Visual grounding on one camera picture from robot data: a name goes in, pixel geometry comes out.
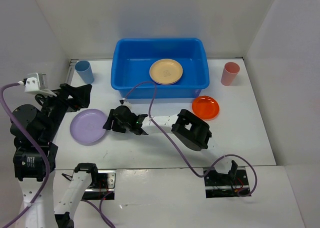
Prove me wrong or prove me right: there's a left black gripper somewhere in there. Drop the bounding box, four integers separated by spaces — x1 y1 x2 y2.
38 82 93 140

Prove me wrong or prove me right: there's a purple plastic plate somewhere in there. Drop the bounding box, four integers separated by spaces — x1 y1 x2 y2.
69 109 108 145

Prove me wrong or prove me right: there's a yellow plastic plate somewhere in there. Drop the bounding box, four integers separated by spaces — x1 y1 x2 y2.
149 59 183 82

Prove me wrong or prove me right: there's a pink plastic plate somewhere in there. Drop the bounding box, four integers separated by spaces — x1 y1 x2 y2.
155 80 179 85

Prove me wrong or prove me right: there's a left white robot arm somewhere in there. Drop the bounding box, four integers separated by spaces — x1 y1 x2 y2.
9 84 100 227

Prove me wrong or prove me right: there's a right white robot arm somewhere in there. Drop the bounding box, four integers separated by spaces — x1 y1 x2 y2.
102 105 238 184

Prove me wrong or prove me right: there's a blue plastic bin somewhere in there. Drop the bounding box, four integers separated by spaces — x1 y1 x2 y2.
110 38 210 99

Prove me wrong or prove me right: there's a blue plastic cup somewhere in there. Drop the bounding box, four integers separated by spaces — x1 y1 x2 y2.
74 60 95 84

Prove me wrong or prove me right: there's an orange plastic plate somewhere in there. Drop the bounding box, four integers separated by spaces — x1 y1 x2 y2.
191 95 220 120

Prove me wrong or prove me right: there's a pink plastic cup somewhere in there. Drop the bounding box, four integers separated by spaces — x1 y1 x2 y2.
221 62 240 86

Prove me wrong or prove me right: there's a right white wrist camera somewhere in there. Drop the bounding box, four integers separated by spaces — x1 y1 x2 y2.
119 98 132 109

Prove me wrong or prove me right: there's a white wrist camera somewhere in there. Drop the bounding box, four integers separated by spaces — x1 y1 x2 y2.
119 98 132 109
24 73 56 96

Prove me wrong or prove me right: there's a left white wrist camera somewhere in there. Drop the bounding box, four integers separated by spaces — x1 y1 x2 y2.
24 73 56 96

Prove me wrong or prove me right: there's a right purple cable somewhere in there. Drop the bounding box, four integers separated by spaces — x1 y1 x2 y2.
123 81 260 197

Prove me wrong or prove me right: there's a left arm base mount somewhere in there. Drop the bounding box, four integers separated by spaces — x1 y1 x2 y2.
82 169 116 200

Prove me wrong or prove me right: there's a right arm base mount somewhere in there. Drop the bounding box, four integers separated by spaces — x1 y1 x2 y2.
204 169 251 198

